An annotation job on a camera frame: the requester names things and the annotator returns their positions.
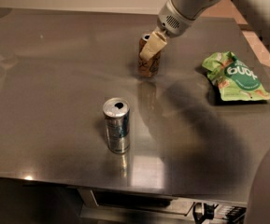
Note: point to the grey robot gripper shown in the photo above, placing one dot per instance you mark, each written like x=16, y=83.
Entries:
x=173, y=21

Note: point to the orange soda can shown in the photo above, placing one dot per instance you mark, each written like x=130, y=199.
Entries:
x=148, y=68

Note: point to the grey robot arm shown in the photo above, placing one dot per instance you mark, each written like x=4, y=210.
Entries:
x=255, y=15

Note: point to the silver blue energy drink can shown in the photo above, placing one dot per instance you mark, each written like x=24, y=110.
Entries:
x=117, y=124

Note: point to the green snack bag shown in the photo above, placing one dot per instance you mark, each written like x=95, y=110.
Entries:
x=234, y=80

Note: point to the drawer under table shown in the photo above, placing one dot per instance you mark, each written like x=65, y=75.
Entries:
x=134, y=208

